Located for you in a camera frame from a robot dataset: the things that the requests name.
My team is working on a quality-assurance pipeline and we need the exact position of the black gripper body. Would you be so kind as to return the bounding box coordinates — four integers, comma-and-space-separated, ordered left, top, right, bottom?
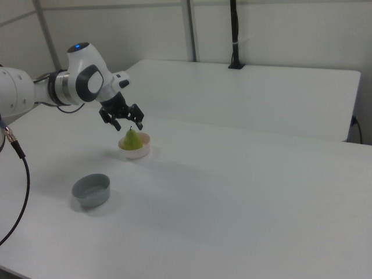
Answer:
99, 91, 134, 119

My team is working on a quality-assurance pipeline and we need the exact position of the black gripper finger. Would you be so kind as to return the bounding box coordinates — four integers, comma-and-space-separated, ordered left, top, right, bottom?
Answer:
127, 103, 145, 131
99, 106, 122, 132

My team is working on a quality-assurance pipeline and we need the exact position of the green pear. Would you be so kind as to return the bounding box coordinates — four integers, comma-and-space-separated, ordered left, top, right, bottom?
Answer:
124, 126, 144, 151

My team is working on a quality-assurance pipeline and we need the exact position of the pink plastic bowl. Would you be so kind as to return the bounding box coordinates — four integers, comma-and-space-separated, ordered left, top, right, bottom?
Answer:
118, 132, 152, 160

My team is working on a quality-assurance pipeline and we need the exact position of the grey plastic bowl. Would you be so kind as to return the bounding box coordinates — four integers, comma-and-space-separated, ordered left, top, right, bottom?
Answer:
71, 173, 112, 209

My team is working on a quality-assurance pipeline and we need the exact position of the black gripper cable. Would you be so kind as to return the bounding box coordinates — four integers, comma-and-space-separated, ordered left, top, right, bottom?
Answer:
32, 71, 85, 114

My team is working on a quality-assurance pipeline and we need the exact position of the grey metal partition post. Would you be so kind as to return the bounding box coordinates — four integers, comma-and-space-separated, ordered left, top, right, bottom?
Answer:
181, 0, 201, 62
33, 0, 64, 73

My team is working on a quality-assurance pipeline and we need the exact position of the black cable with metal connector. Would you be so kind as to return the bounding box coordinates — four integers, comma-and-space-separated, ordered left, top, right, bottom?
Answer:
0, 114, 31, 247

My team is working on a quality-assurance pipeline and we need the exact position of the black camera pole with base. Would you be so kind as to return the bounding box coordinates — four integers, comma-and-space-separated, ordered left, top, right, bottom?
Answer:
228, 0, 247, 70

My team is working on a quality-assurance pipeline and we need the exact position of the black power cable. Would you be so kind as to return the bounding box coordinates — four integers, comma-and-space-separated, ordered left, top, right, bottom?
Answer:
351, 115, 363, 144

